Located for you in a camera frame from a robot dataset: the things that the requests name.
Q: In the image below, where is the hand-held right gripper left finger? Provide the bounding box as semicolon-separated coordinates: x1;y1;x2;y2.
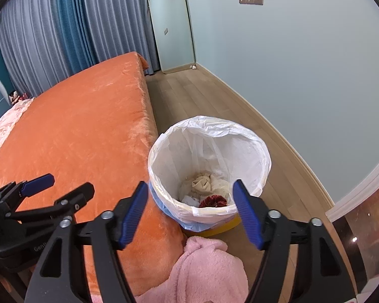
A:
25;181;150;303

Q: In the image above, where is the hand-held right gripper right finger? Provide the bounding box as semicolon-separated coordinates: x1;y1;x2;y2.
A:
232;179;356;303

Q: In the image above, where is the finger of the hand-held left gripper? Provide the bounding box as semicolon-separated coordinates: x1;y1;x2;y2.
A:
0;173;55;211
6;182;96;225

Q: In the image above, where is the yellow trash bin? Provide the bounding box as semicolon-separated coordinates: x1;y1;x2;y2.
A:
189;213;241;238

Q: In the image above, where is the dark red scrunchie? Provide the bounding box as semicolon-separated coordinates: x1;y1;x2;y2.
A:
198;195;227;209

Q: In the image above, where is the beige mesh bag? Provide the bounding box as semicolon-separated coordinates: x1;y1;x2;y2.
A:
190;172;232;201

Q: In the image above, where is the white tissue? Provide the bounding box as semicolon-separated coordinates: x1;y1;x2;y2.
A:
180;195;200;208

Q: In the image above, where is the trash bin with white liner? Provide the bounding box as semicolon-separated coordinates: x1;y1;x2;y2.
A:
147;115;272;228

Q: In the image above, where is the orange bed blanket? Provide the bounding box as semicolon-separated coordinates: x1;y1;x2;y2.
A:
0;51;187;297

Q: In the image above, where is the pink fluffy cloth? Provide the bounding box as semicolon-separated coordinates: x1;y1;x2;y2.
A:
91;236;251;303

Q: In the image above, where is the small doll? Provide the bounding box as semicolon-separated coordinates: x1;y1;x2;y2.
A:
8;90;29;105

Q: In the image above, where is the white door moulding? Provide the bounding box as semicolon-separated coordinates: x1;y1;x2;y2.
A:
325;150;379;223

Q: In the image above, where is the glossy door panel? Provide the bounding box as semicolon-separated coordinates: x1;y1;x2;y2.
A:
331;180;379;294

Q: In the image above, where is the teal curtain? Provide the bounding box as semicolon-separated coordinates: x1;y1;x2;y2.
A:
55;0;93;75

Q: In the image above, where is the grey curtain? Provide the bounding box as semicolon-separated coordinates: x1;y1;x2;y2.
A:
0;0;159;99

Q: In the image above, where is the standing floor mirror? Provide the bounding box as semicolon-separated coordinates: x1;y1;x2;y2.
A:
146;0;197;75

